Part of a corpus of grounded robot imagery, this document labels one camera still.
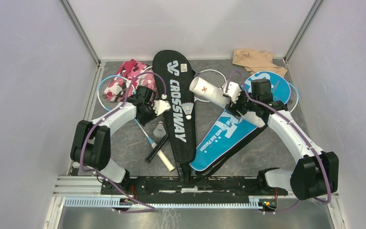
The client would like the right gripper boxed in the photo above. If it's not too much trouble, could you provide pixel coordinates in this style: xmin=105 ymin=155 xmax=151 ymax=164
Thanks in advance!
xmin=225 ymin=88 xmax=259 ymax=120

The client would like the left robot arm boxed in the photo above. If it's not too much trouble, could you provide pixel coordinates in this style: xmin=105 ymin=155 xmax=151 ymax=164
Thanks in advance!
xmin=70 ymin=86 xmax=157 ymax=194

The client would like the white racket behind black cover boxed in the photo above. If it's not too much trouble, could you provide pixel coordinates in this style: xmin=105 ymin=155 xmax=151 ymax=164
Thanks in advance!
xmin=190 ymin=69 xmax=226 ymax=104

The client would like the blue frame badminton racket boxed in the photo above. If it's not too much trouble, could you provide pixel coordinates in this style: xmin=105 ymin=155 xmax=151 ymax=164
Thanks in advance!
xmin=97 ymin=75 xmax=175 ymax=172

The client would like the racket under blue cover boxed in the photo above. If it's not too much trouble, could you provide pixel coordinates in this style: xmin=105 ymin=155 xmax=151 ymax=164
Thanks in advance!
xmin=286 ymin=82 xmax=299 ymax=112

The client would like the white shuttlecock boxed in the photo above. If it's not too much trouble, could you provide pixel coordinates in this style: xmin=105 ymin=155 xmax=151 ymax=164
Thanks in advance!
xmin=153 ymin=121 xmax=167 ymax=138
xmin=181 ymin=102 xmax=194 ymax=120

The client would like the pink camouflage cloth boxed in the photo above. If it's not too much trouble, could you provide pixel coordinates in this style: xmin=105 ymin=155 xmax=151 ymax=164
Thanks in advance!
xmin=115 ymin=59 xmax=150 ymax=94

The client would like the white shuttlecock tube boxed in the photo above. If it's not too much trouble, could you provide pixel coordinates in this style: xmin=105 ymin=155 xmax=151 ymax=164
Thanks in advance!
xmin=189 ymin=76 xmax=265 ymax=127

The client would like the white racket on pink cloth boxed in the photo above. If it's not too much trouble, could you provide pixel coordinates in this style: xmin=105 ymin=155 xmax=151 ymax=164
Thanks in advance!
xmin=138 ymin=65 xmax=169 ymax=164

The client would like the black Crossway racket cover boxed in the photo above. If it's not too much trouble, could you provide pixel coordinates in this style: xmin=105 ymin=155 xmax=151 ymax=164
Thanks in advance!
xmin=152 ymin=50 xmax=196 ymax=164

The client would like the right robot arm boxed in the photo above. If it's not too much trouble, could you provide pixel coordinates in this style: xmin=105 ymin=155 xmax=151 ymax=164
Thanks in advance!
xmin=223 ymin=79 xmax=339 ymax=204

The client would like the blue Sport racket cover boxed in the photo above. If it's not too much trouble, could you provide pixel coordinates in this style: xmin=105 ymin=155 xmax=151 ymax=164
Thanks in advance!
xmin=190 ymin=71 xmax=290 ymax=173

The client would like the beige cloth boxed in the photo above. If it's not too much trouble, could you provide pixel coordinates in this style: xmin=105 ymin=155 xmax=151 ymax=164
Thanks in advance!
xmin=232 ymin=49 xmax=287 ymax=77

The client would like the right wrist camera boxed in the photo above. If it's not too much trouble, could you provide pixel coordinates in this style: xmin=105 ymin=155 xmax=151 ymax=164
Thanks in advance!
xmin=222 ymin=81 xmax=242 ymax=104

